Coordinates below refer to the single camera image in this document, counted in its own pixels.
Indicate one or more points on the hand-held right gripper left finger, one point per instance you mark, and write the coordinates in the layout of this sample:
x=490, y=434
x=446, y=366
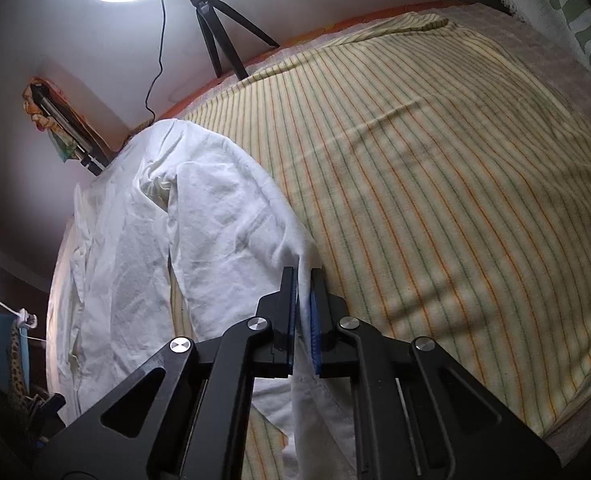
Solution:
x=285, y=320

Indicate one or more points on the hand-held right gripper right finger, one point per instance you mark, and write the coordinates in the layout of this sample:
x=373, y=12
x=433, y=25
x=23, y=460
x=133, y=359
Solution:
x=317, y=320

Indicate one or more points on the white button shirt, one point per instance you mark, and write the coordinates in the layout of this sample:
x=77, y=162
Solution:
x=215, y=210

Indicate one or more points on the yellow striped bed sheet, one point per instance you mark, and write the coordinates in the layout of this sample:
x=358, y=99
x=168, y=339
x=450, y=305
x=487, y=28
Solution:
x=425, y=185

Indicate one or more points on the white clip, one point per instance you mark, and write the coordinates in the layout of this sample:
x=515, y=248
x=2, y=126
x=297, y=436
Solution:
x=26, y=318

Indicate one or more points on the spotted yellow cloth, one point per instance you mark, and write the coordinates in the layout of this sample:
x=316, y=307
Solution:
x=17, y=375

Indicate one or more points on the orange mattress sheet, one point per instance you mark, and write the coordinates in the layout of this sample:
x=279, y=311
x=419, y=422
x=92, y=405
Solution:
x=295, y=40

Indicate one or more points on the folded silver black tripod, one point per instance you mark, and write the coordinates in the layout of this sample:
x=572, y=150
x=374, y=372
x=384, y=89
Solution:
x=65, y=127

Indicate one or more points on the black tripod stand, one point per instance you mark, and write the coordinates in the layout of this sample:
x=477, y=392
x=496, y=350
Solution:
x=210, y=25

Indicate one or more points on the colourful printed cloth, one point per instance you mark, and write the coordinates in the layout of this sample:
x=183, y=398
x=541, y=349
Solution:
x=35, y=110

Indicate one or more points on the pale textured bedspread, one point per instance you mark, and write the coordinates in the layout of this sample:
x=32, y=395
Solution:
x=535, y=50

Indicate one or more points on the green patterned white cloth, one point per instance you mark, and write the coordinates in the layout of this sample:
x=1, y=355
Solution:
x=565, y=10

